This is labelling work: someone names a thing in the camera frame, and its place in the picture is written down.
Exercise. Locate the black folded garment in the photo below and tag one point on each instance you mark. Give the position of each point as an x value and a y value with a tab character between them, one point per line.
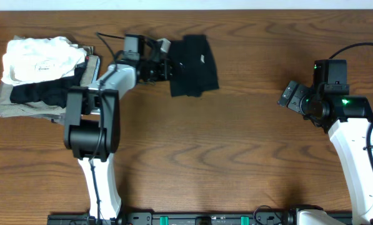
52	93

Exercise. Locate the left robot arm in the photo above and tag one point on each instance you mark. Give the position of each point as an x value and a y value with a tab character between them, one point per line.
92	131

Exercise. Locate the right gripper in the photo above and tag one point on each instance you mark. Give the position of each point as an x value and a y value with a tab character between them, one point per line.
300	91

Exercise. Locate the black t-shirt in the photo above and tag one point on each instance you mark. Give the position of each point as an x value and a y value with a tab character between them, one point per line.
194	68

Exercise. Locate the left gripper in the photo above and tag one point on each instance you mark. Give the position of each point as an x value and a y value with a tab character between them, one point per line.
164	74

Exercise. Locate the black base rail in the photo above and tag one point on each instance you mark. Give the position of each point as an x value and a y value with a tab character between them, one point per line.
148	218

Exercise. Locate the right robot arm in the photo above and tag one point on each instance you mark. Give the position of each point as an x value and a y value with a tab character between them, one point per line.
348	121

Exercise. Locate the beige folded garment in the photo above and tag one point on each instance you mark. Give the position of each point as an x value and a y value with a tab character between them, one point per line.
40	109

